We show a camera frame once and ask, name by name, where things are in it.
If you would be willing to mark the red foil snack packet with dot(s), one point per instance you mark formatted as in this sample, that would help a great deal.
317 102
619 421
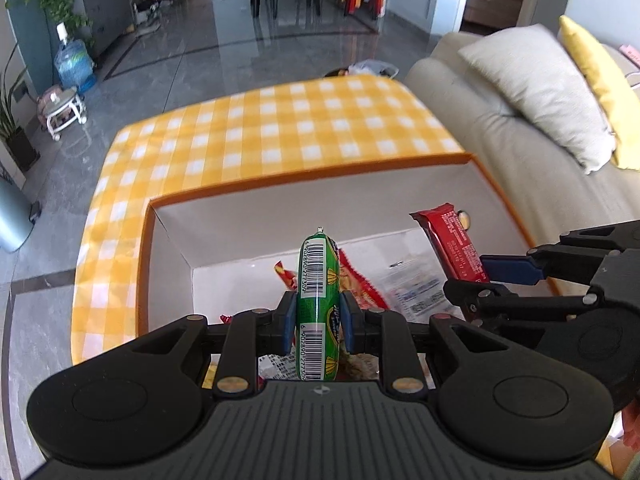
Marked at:
226 318

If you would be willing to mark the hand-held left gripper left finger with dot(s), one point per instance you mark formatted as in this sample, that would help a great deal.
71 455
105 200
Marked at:
287 317

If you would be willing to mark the small white stool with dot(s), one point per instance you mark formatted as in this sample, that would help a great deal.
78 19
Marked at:
62 110

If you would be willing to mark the silver trash can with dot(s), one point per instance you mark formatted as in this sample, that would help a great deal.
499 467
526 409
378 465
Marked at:
12 215

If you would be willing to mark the clear plastic snack packet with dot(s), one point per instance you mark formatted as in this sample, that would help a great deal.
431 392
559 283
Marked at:
415 295

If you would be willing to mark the grey cabinet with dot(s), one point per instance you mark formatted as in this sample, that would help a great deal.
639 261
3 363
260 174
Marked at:
105 10

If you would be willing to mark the blue water jug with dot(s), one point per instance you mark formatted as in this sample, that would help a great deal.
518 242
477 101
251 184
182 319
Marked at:
75 65

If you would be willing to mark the yellow pillow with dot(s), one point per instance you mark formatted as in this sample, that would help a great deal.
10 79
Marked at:
600 70

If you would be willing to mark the white plastic bag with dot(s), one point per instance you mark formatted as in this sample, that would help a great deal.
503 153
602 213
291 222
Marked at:
372 67

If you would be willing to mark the white snack packet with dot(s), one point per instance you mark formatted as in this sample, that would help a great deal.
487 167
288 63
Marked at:
275 365

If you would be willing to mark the red stick snack bag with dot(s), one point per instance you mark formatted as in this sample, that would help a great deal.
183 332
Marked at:
362 285

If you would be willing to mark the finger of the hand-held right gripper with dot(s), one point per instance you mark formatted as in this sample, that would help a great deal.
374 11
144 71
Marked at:
500 300
510 269

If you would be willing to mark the white cardboard box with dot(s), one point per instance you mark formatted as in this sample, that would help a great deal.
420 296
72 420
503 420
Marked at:
250 230

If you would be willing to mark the cream pillow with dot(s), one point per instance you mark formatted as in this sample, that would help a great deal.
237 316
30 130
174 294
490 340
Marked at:
535 85

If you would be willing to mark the red snack bar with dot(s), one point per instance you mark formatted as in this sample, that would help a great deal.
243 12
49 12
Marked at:
452 245

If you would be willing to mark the beige sofa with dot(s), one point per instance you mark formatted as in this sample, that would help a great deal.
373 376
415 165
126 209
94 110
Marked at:
480 110

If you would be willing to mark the yellow snack packet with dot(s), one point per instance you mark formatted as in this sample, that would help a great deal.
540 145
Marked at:
210 375

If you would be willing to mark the green sausage stick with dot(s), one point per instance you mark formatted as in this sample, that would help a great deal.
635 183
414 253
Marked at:
318 310

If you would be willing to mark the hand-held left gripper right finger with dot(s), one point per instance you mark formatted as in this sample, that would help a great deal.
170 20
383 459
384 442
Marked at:
348 322

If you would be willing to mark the yellow checked tablecloth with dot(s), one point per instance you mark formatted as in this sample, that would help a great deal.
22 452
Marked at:
250 135

